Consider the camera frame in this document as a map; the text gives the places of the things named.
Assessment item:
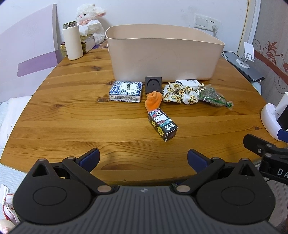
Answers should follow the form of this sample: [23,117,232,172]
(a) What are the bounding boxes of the beige plastic storage bin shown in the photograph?
[105,25,226,82]

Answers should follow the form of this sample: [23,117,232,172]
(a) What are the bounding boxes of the tissue box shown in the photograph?
[79,20,99,53]

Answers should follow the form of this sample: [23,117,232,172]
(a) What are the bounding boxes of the lilac board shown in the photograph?
[0,3,62,97]

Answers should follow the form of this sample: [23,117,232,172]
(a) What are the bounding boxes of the black cartoon cat box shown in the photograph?
[148,108,179,142]

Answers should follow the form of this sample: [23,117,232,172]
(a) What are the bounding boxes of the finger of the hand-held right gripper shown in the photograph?
[243,134,288,158]

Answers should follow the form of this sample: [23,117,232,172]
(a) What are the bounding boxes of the blue white patterned box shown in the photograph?
[109,81,143,103]

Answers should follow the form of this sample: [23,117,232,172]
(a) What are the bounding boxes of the white door frame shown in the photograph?
[241,0,262,59]

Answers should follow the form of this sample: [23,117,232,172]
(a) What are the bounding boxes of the grey laptop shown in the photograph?
[221,51,266,82]

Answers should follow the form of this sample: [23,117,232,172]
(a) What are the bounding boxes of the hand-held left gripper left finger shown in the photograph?
[31,148,115,194]

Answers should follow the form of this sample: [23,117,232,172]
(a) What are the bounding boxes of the white bedding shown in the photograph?
[0,95,33,151]

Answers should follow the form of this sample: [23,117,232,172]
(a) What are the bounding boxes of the red white headphones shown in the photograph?
[2,192,21,226]

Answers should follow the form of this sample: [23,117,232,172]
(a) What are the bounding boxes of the black square holder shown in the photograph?
[144,76,163,93]

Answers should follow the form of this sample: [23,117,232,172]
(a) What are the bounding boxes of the white plug and cable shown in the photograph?
[211,24,228,59]

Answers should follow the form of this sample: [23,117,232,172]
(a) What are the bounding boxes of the white device base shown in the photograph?
[260,103,288,143]

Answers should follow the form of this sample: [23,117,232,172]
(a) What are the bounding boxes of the white floral scrunchie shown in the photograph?
[162,82,200,106]

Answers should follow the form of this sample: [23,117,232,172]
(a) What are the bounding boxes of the green clear snack packet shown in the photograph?
[198,84,234,111]

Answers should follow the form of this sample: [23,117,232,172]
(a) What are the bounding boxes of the white phone stand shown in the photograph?
[235,41,256,69]

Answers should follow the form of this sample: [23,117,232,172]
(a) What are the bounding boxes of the white wall socket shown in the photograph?
[194,13,222,30]

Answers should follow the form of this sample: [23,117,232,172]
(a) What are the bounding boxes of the white plush lamb toy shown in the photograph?
[75,3,107,45]

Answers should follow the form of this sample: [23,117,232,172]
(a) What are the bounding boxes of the orange sock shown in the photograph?
[145,91,163,112]

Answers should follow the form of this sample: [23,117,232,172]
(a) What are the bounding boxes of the white thermos bottle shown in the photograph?
[62,21,84,61]

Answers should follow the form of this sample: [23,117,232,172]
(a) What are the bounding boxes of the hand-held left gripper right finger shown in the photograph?
[173,149,257,194]

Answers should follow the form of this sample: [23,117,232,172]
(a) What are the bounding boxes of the white card packet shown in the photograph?
[175,79,204,89]

